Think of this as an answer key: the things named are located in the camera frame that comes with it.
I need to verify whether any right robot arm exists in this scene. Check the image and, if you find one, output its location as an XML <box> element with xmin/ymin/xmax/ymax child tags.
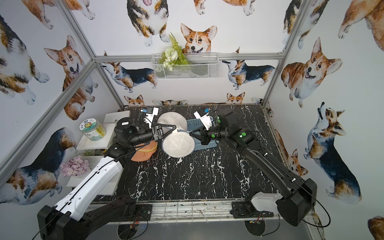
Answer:
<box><xmin>190</xmin><ymin>109</ymin><xmax>317</xmax><ymax>227</ymax></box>

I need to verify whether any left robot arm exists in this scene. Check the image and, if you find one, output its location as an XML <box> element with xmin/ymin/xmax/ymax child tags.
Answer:
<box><xmin>37</xmin><ymin>118</ymin><xmax>177</xmax><ymax>240</ymax></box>

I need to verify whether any light blue perforated plastic basket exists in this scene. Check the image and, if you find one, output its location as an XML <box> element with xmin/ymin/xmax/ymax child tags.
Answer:
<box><xmin>187</xmin><ymin>119</ymin><xmax>217</xmax><ymax>151</ymax></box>

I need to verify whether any white tiered wooden shelf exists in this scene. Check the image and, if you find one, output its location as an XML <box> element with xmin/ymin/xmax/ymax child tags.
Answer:
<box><xmin>64</xmin><ymin>111</ymin><xmax>131</xmax><ymax>196</ymax></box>

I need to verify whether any green labelled round jar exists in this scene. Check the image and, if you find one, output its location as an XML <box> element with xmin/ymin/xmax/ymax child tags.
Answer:
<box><xmin>79</xmin><ymin>118</ymin><xmax>107</xmax><ymax>142</ymax></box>

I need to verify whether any green artificial fern plant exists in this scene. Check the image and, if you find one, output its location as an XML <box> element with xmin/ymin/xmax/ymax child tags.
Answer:
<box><xmin>159</xmin><ymin>33</ymin><xmax>191</xmax><ymax>71</ymax></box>

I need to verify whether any pink flower bunch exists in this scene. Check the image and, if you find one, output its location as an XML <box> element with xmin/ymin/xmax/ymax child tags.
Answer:
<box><xmin>61</xmin><ymin>156</ymin><xmax>89</xmax><ymax>177</ymax></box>

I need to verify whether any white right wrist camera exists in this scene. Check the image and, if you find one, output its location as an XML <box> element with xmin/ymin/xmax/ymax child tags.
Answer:
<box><xmin>194</xmin><ymin>108</ymin><xmax>213</xmax><ymax>131</ymax></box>

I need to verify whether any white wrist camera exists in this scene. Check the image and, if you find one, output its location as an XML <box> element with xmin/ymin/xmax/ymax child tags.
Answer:
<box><xmin>194</xmin><ymin>108</ymin><xmax>213</xmax><ymax>131</ymax></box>
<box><xmin>141</xmin><ymin>107</ymin><xmax>159</xmax><ymax>129</ymax></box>

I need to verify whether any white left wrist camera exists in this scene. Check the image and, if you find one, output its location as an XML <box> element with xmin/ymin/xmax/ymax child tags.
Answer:
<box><xmin>141</xmin><ymin>107</ymin><xmax>159</xmax><ymax>129</ymax></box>

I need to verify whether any white wire wall basket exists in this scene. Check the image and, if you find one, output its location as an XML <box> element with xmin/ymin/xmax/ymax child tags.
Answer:
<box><xmin>151</xmin><ymin>54</ymin><xmax>219</xmax><ymax>80</ymax></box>

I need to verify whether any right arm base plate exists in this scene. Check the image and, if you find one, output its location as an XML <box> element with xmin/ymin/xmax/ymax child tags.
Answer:
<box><xmin>230</xmin><ymin>201</ymin><xmax>274</xmax><ymax>219</ymax></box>

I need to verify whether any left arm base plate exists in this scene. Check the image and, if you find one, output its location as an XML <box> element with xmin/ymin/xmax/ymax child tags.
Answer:
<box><xmin>119</xmin><ymin>204</ymin><xmax>153</xmax><ymax>222</ymax></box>

